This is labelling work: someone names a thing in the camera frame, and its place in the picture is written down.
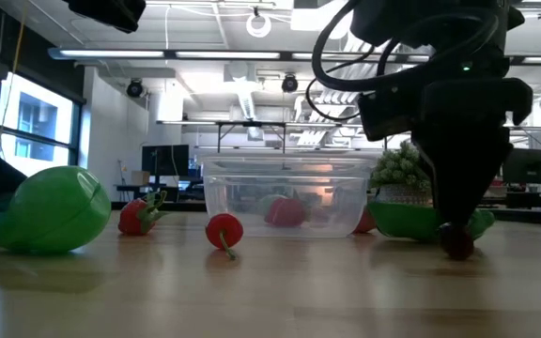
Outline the dark red toy cherry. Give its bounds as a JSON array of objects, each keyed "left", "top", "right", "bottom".
[{"left": 439, "top": 223, "right": 476, "bottom": 262}]

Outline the dark office desk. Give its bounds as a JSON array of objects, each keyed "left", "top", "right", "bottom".
[{"left": 114, "top": 181, "right": 206, "bottom": 204}]

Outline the black computer monitor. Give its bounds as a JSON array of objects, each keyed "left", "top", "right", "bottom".
[
  {"left": 509, "top": 147, "right": 541, "bottom": 186},
  {"left": 141, "top": 144, "right": 191, "bottom": 177}
]

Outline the large office window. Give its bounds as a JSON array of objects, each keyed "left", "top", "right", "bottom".
[{"left": 0, "top": 69, "right": 84, "bottom": 177}]

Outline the black metal background frame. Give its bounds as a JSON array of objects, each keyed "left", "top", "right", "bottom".
[{"left": 216, "top": 120, "right": 286, "bottom": 154}]

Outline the green toy pea pod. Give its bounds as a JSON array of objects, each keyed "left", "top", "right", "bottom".
[{"left": 367, "top": 201, "right": 496, "bottom": 243}]

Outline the black ceiling spotlight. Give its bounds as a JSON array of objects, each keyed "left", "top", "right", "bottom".
[
  {"left": 125, "top": 78, "right": 145, "bottom": 99},
  {"left": 281, "top": 73, "right": 299, "bottom": 94}
]

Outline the white cable coil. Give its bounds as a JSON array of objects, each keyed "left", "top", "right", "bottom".
[{"left": 245, "top": 12, "right": 272, "bottom": 38}]

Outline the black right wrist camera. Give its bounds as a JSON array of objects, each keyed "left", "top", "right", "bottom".
[{"left": 357, "top": 88, "right": 437, "bottom": 143}]

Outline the potted faux green plant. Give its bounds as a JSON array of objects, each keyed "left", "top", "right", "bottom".
[{"left": 369, "top": 140, "right": 434, "bottom": 207}]

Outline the clear plastic tupperware container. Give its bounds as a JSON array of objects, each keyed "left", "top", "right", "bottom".
[{"left": 200, "top": 154, "right": 379, "bottom": 238}]

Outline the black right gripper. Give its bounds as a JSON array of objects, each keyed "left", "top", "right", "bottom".
[{"left": 413, "top": 78, "right": 533, "bottom": 226}]

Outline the long ceiling light bar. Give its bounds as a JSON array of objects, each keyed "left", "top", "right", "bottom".
[{"left": 47, "top": 46, "right": 541, "bottom": 66}]

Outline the green toy pear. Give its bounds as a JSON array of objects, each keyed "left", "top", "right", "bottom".
[{"left": 0, "top": 164, "right": 112, "bottom": 254}]

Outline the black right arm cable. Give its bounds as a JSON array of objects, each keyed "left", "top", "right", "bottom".
[{"left": 304, "top": 0, "right": 501, "bottom": 122}]

